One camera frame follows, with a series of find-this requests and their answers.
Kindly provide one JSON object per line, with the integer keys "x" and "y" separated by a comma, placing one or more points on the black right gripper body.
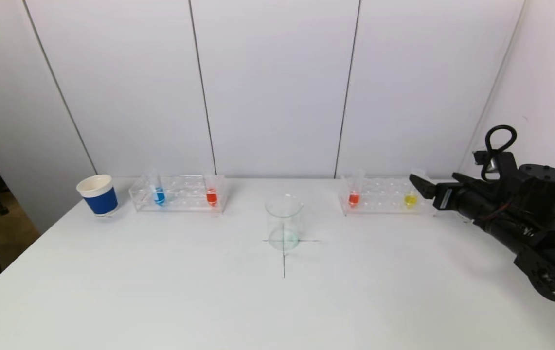
{"x": 444, "y": 196}

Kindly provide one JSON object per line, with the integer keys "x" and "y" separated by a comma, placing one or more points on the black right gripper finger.
{"x": 425, "y": 188}

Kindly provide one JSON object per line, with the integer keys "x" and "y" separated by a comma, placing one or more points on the test tube with yellow pigment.
{"x": 409, "y": 200}

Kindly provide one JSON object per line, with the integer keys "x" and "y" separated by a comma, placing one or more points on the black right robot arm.
{"x": 549, "y": 272}

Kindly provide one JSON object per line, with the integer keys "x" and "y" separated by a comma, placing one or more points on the clear acrylic test tube rack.
{"x": 379, "y": 197}
{"x": 185, "y": 194}

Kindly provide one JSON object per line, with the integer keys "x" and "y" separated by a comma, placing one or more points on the test tube with red pigment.
{"x": 353, "y": 198}
{"x": 211, "y": 197}

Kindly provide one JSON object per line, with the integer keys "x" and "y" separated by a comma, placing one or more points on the clear glass beaker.
{"x": 283, "y": 238}

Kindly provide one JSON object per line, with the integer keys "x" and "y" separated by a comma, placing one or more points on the test tube with blue pigment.
{"x": 159, "y": 197}

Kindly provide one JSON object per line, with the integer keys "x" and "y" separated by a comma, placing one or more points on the white paper cup blue sleeve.
{"x": 101, "y": 201}

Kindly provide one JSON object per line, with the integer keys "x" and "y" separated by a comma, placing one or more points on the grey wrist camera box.
{"x": 503, "y": 167}

